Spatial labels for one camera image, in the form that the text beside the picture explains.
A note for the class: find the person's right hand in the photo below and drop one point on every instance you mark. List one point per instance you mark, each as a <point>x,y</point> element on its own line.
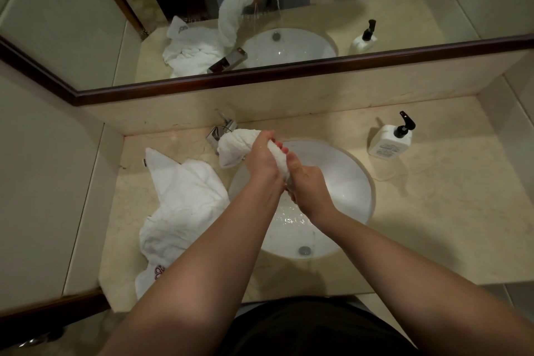
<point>311,193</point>

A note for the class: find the person's left hand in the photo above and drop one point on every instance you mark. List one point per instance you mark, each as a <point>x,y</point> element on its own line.
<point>263,164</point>

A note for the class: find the person's right fingers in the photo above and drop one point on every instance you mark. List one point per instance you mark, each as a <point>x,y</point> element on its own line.
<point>294,168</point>

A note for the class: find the person's left fingers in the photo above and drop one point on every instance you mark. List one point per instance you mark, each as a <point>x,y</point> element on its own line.
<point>269,141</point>

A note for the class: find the wet white wrung towel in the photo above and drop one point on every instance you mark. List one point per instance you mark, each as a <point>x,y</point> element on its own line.
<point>233,149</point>

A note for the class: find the person's right forearm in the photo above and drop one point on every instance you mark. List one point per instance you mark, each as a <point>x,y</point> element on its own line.
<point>417,284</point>

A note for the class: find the person's left forearm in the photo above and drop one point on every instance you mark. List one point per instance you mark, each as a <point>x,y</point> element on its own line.
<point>208,276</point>

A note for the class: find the chrome sink faucet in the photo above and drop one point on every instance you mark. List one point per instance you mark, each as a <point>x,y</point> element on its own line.
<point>219,134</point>

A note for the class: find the white oval sink basin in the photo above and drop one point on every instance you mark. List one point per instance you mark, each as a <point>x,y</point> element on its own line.
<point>346,193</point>

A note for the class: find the dark wood framed mirror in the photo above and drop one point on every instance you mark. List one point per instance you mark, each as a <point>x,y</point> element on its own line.
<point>292,72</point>

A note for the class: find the chrome sink drain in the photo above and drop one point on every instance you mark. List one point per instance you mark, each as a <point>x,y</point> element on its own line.
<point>305,250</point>

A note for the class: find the white pump soap bottle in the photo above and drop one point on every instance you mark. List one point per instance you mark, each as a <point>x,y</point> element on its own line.
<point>388,141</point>

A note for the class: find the crumpled white bath towel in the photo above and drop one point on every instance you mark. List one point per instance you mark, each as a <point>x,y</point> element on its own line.
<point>179,209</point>

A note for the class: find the person's black shirt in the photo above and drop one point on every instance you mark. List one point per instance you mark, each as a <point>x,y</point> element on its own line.
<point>308,330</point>

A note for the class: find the dark wooden trim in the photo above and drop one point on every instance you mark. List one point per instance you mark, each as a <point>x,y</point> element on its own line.
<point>50,314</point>

